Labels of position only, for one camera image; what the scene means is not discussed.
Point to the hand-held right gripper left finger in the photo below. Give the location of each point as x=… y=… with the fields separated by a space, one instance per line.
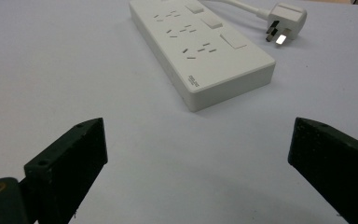
x=65 y=168

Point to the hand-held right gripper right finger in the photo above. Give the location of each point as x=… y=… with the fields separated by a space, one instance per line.
x=335 y=168

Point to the white power plug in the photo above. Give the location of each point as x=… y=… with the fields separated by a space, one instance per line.
x=284 y=23

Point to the white power strip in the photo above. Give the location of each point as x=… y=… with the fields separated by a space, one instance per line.
x=199 y=46

